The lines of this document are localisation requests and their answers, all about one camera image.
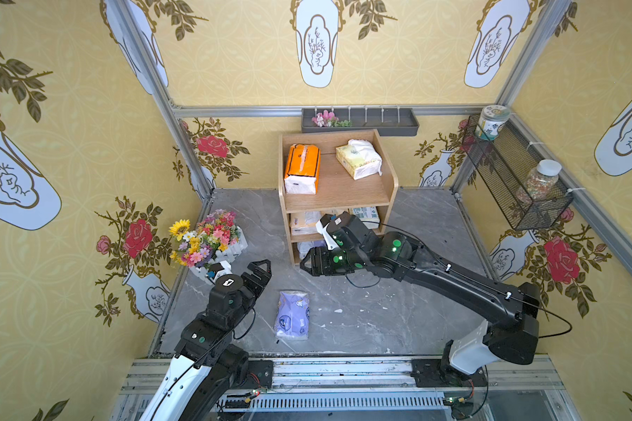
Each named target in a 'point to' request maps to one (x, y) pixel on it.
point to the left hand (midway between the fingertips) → (257, 269)
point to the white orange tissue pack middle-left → (304, 223)
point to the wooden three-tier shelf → (326, 173)
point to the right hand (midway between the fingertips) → (310, 257)
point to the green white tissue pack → (368, 217)
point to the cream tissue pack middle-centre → (333, 211)
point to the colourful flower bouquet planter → (214, 239)
